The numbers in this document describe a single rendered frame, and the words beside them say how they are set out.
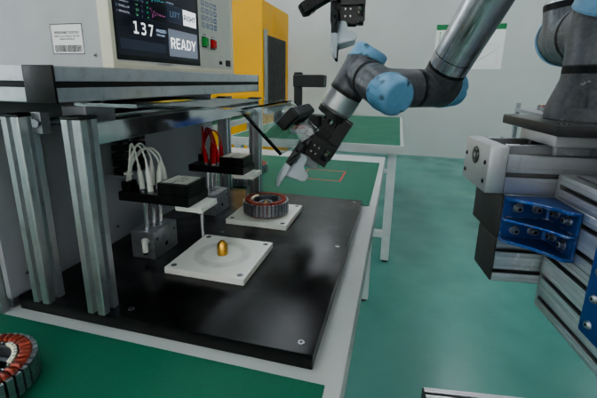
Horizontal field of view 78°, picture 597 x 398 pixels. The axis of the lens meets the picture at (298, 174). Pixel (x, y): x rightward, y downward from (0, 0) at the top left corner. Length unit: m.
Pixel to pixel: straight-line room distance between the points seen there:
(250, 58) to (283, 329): 3.97
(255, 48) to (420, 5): 2.67
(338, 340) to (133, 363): 0.27
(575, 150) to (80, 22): 0.86
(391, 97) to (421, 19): 5.29
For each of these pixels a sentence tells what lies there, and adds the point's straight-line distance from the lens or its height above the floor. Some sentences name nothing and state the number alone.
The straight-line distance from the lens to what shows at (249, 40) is 4.40.
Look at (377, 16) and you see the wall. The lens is 5.99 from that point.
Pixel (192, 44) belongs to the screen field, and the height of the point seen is 1.17.
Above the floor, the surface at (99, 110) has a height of 1.05.
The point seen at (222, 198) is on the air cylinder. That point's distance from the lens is 0.97.
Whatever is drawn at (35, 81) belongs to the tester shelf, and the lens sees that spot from 0.56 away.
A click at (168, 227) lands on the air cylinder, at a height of 0.82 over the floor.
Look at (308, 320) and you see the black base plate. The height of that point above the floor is 0.77.
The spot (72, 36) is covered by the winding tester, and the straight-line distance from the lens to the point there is 0.71.
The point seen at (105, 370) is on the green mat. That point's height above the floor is 0.75.
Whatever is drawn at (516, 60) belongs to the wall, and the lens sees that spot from 6.10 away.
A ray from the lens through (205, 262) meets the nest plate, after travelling 0.70.
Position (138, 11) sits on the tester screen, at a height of 1.21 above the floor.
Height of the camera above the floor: 1.10
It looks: 14 degrees down
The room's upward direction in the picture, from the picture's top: 1 degrees clockwise
